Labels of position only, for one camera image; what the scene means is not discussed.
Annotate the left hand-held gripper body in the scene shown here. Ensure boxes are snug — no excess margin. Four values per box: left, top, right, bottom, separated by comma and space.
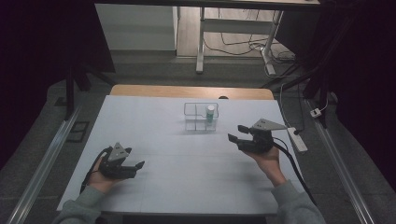
98, 142, 138, 180

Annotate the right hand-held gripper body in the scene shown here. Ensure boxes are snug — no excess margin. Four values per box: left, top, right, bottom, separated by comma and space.
237, 118, 288, 154

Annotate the green bottle with white cap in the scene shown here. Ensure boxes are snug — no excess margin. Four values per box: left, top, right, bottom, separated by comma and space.
205, 105, 217, 124

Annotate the clear plastic compartment box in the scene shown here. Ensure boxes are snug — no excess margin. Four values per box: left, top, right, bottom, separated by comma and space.
183, 102, 219, 133

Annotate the person's left hand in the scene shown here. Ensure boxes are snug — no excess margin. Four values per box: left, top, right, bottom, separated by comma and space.
87, 156, 123, 195

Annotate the person's right hand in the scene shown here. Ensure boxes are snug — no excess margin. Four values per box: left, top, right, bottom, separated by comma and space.
245, 145, 288, 188

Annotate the white table cover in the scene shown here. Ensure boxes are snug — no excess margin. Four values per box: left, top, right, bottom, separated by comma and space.
56, 94, 307, 217

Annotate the white power strip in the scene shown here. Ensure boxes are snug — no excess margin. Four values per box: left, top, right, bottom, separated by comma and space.
286, 126, 309, 153

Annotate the black floor plate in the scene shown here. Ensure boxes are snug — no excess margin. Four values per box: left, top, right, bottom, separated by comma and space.
66, 120, 91, 144

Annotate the small white adapter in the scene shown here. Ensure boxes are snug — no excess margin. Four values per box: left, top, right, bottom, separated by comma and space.
309, 94, 331, 119

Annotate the wooden table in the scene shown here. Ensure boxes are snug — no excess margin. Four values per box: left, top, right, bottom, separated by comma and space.
109, 84, 275, 101

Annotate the black metal stand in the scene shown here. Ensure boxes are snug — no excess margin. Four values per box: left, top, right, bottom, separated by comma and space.
63, 63, 119, 121
261, 15, 358, 129

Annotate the white-legged desk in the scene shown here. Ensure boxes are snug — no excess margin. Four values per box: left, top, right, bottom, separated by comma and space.
94, 0, 321, 77

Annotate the dark curtain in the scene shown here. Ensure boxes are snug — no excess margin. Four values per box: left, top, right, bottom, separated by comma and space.
318, 0, 396, 195
0, 0, 116, 171

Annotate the white cabinet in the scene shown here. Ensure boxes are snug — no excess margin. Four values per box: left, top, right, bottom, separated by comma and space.
94, 3, 180, 52

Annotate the left hand-held gripper black cable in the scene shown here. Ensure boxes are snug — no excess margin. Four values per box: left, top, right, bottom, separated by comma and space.
79, 147, 112, 195

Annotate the hand-held gripper black cable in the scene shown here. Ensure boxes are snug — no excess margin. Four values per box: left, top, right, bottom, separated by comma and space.
79, 147, 112, 195
272, 136, 318, 207

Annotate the black plug with cable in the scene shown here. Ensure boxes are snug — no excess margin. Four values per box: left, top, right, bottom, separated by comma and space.
292, 83, 307, 136

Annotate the right hand-held gripper black cable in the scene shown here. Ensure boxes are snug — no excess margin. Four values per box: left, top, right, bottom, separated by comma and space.
272, 136, 318, 207

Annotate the metal floor rail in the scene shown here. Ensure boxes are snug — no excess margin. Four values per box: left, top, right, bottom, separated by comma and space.
6, 105, 82, 224
305, 98, 376, 224

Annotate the black floor cable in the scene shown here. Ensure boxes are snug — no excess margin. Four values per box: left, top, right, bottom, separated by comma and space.
204, 8, 273, 57

